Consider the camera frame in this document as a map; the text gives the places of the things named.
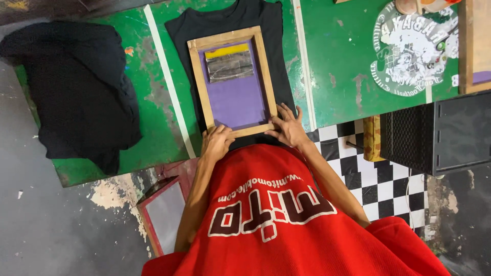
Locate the black t-shirt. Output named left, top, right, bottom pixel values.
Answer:
left=165, top=0, right=299, bottom=151

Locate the white tape strip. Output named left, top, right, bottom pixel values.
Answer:
left=143, top=5, right=197, bottom=159
left=292, top=0, right=317, bottom=131

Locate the pile of black garments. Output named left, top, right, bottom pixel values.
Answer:
left=0, top=21, right=143, bottom=176

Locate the red-framed printing screen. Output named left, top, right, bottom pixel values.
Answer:
left=136, top=176, right=188, bottom=257

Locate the beige and orange container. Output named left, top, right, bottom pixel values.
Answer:
left=395, top=0, right=461, bottom=15

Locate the large wooden screen frame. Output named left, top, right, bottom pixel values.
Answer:
left=458, top=0, right=491, bottom=95

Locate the person's red jersey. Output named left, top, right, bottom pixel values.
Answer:
left=141, top=144, right=451, bottom=276

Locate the person's left hand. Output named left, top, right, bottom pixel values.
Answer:
left=200, top=124, right=236, bottom=164

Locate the wooden screen frame purple mesh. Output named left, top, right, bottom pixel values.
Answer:
left=187, top=26, right=278, bottom=139

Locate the black white checkered mat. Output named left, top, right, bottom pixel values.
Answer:
left=307, top=119, right=429, bottom=238

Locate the yellow-handled squeegee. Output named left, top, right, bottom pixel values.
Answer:
left=204, top=43, right=255, bottom=84

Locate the person's right hand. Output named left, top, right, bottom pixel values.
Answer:
left=264, top=103, right=310, bottom=150

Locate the yellow patterned cushion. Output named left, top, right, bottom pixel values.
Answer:
left=362, top=115, right=386, bottom=162

